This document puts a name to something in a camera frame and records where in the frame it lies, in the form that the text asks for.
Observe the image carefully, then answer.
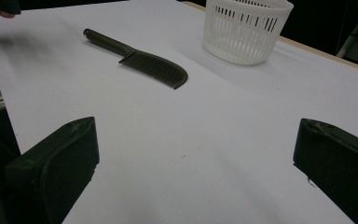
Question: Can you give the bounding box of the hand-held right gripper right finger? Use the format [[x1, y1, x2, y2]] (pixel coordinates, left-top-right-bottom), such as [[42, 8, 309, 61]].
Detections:
[[293, 118, 358, 224]]

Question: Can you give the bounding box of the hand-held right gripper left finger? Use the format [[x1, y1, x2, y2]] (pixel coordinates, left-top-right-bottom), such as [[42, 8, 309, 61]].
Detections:
[[4, 116, 101, 224]]

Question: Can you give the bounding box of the dark plastic comb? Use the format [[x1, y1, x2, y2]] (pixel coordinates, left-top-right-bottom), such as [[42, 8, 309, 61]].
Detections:
[[82, 28, 189, 91]]

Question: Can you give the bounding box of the clear glass cup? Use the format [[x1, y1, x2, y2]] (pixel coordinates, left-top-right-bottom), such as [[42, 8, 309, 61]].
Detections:
[[202, 0, 295, 66]]

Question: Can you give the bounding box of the white table sheet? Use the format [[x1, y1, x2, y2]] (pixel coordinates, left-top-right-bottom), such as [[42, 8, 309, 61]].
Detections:
[[0, 0, 358, 224]]

